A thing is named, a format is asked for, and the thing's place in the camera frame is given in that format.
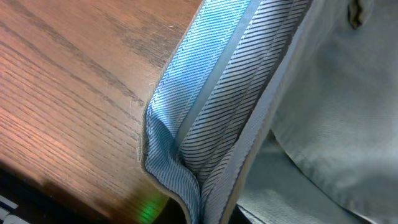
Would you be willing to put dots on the khaki grey shorts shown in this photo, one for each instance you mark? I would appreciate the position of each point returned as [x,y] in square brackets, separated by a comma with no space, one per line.
[283,110]

